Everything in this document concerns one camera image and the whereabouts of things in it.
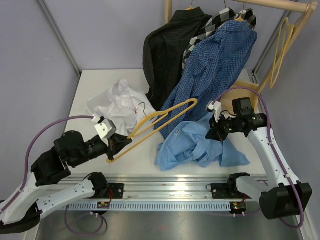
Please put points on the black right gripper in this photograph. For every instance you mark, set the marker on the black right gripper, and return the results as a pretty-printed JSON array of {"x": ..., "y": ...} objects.
[{"x": 215, "y": 132}]

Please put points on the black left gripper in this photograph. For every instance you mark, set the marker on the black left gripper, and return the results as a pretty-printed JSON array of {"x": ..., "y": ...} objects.
[{"x": 116, "y": 143}]

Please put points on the light blue shirt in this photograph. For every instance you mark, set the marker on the light blue shirt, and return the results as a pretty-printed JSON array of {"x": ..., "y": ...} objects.
[{"x": 187, "y": 143}]

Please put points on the yellow hanger of white shirt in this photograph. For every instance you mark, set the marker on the yellow hanger of white shirt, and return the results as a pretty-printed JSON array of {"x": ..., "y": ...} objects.
[{"x": 284, "y": 36}]

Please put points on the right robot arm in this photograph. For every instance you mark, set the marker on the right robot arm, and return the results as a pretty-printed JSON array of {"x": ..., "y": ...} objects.
[{"x": 284, "y": 195}]

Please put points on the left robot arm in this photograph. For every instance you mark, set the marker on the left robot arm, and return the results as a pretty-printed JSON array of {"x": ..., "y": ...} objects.
[{"x": 31, "y": 204}]

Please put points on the blue plaid shirt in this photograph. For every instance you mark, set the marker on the blue plaid shirt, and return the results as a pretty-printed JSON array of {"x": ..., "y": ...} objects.
[{"x": 213, "y": 67}]

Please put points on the black pinstripe shirt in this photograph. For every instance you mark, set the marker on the black pinstripe shirt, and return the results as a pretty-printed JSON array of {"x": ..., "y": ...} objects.
[{"x": 163, "y": 53}]

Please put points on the black white checkered shirt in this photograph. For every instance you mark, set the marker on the black white checkered shirt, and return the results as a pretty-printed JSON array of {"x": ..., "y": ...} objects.
[{"x": 214, "y": 24}]

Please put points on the hanger of plaid shirt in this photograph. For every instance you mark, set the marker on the hanger of plaid shirt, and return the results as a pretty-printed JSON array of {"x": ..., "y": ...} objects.
[{"x": 241, "y": 13}]

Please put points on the hanger of black shirt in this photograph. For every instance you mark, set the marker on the hanger of black shirt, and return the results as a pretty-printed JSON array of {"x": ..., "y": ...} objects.
[{"x": 191, "y": 7}]

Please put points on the white plastic laundry basket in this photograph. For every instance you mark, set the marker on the white plastic laundry basket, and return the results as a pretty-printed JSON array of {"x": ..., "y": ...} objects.
[{"x": 120, "y": 104}]

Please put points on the wooden clothes rack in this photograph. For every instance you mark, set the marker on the wooden clothes rack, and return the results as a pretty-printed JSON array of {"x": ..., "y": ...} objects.
[{"x": 295, "y": 19}]

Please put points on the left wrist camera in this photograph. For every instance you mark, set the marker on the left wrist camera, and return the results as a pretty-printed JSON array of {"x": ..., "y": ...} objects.
[{"x": 104, "y": 127}]

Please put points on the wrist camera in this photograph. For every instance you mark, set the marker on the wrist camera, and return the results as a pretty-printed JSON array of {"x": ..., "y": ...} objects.
[
  {"x": 104, "y": 127},
  {"x": 215, "y": 107}
]

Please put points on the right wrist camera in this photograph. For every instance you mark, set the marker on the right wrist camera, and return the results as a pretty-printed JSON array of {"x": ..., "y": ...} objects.
[{"x": 215, "y": 107}]

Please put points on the aluminium rail base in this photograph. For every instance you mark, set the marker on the aluminium rail base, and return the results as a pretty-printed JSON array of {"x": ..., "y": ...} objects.
[{"x": 166, "y": 188}]

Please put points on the white slotted cable duct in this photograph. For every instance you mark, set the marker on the white slotted cable duct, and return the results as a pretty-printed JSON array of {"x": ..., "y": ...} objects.
[{"x": 160, "y": 206}]

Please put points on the aluminium corner frame post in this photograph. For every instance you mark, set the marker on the aluminium corner frame post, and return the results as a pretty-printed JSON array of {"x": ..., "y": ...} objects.
[{"x": 57, "y": 33}]

